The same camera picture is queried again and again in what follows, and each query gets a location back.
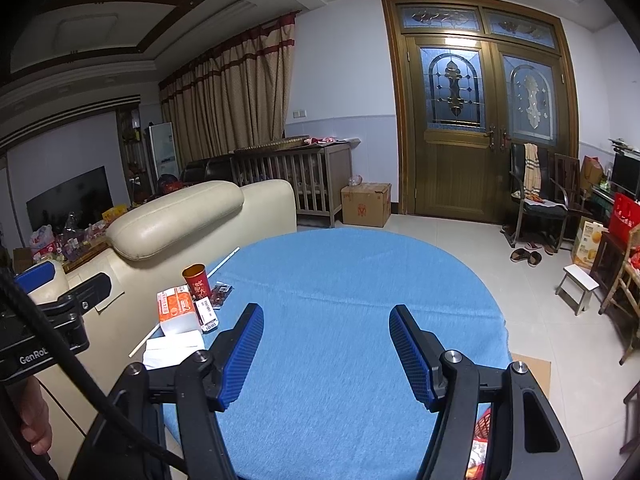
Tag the dark metal chair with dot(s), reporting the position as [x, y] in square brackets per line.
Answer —
[542, 210]

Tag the dark snack packet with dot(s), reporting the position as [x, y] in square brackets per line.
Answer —
[221, 296]

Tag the cream leather sofa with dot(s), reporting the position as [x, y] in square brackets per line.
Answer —
[175, 220]

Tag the wooden stained-glass door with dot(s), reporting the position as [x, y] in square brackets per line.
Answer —
[450, 170]

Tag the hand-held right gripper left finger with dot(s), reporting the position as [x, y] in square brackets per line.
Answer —
[240, 355]

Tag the brown slipper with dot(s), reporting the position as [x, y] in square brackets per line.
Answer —
[535, 258]
[519, 255]

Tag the black computer monitor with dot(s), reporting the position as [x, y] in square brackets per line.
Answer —
[627, 172]

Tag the person's left hand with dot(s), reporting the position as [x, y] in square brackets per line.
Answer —
[37, 420]

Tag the dark wooden chair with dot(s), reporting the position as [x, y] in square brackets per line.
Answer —
[570, 180]

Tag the beige curtain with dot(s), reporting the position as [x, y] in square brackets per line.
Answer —
[235, 95]

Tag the striped towel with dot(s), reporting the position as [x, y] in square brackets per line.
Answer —
[531, 170]

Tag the brown cardboard box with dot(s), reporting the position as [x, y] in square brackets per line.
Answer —
[365, 205]

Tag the white medicine box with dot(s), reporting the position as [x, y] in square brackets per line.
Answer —
[207, 315]

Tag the small white stool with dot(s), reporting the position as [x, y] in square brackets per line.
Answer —
[580, 277]

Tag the white tissue sheets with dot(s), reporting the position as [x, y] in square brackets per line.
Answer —
[172, 350]

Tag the red plastic basket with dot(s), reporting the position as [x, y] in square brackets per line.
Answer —
[481, 425]

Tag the blue tablecloth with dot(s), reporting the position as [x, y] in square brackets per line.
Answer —
[340, 285]

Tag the flat cardboard sheet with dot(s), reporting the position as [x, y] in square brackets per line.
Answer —
[535, 375]

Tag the white standing air conditioner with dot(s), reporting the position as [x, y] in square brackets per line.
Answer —
[164, 152]

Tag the orange white tissue pack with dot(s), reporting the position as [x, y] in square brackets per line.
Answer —
[175, 310]

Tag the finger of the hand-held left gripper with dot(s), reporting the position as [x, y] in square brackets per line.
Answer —
[37, 275]
[92, 287]

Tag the flat black television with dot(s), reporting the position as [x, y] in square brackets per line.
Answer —
[70, 200]

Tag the dark leather sofa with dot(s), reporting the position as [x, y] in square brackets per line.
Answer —
[205, 170]

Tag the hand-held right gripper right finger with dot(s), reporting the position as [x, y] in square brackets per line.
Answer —
[412, 360]

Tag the yellow juice carton box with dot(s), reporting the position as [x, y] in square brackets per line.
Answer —
[587, 242]

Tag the pink plastic bag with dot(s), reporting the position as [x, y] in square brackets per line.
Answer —
[42, 242]

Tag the grey wooden crib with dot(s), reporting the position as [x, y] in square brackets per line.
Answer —
[320, 180]

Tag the bamboo chair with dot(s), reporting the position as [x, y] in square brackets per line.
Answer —
[622, 285]

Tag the small glass jar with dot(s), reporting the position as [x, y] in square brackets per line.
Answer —
[355, 181]

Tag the white paper straw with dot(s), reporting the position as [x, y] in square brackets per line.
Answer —
[144, 341]
[223, 261]

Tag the brown paper bag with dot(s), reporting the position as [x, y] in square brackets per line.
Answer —
[591, 172]

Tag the red gift bag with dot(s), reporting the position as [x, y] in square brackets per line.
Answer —
[625, 215]

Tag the red paper cup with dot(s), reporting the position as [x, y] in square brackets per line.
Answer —
[196, 285]

